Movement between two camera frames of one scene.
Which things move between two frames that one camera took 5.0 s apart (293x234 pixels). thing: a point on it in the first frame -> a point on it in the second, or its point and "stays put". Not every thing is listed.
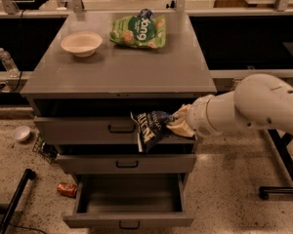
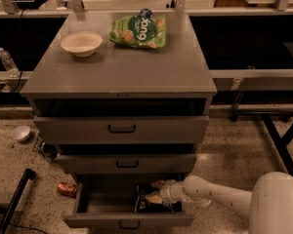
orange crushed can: (66, 189) stays put
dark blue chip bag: (151, 127) -> (143, 206)
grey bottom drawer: (120, 201) stays put
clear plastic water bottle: (10, 65) stays put
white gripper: (197, 116) -> (166, 191)
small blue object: (146, 14) stays put
